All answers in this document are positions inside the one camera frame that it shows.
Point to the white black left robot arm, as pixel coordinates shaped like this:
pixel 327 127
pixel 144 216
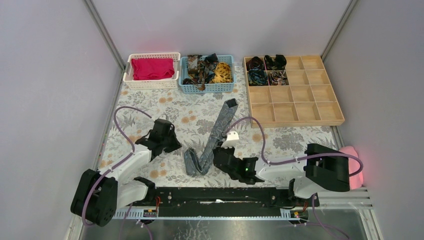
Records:
pixel 101 192

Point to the rolled dark red tie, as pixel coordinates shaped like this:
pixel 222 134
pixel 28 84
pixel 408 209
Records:
pixel 255 63

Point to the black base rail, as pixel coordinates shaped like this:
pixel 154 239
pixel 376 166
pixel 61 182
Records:
pixel 220 202

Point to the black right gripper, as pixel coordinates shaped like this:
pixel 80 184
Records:
pixel 215 150

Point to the light blue plastic basket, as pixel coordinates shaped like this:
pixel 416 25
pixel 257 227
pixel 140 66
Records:
pixel 210 87

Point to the dark navy red tie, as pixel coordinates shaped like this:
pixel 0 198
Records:
pixel 207 68

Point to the magenta cloth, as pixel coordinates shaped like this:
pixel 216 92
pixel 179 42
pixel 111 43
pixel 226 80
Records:
pixel 152 68

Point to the yellow patterned tie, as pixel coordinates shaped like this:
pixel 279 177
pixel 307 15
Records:
pixel 222 74

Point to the wooden compartment tray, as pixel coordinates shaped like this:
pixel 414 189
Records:
pixel 308 99

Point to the floral tablecloth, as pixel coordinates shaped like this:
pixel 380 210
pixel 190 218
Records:
pixel 194 115

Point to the rolled black tie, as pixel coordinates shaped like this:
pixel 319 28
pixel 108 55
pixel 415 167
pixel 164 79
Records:
pixel 278 62

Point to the pink cloth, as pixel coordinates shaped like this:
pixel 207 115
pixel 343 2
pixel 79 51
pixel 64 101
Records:
pixel 357 180

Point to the rolled navy blue tie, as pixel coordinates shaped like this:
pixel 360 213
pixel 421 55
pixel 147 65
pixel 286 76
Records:
pixel 257 77

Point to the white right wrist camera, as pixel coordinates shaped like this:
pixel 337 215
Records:
pixel 232 138

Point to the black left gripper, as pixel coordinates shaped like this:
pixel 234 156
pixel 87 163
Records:
pixel 162 133

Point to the grey leaf pattern tie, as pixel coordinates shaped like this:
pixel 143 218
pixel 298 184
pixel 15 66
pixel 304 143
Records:
pixel 194 165

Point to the orange floral tie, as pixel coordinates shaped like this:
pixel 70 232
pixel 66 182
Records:
pixel 193 64

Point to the white plastic basket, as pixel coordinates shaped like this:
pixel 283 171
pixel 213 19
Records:
pixel 167 83

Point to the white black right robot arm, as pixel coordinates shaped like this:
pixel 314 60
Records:
pixel 316 170

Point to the rolled multicolour tie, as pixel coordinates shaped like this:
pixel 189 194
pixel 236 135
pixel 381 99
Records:
pixel 278 78

